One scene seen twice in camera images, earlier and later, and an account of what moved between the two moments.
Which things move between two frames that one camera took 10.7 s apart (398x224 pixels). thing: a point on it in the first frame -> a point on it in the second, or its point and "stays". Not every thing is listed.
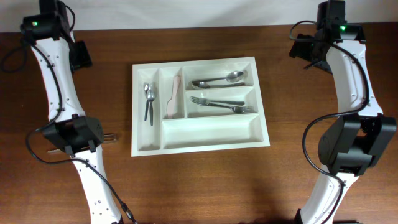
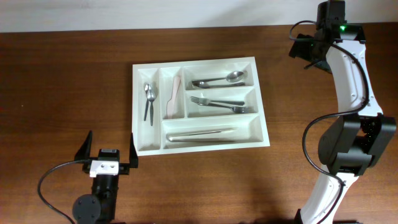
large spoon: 234,76 stays
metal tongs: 107,138 -> 199,135
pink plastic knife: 170,104 stays
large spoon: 201,84 stays
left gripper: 87,60 -> 124,167
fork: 205,101 stays
